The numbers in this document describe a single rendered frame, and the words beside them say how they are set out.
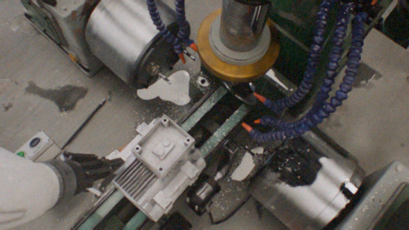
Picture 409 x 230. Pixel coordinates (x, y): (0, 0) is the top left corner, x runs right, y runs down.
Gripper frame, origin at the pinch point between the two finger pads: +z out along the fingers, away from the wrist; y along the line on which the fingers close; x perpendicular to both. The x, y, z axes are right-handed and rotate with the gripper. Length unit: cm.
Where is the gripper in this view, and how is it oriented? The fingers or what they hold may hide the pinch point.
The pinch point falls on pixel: (112, 165)
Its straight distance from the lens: 104.7
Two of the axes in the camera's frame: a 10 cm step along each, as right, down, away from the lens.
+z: 3.1, -0.3, 9.5
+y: -7.4, -6.4, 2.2
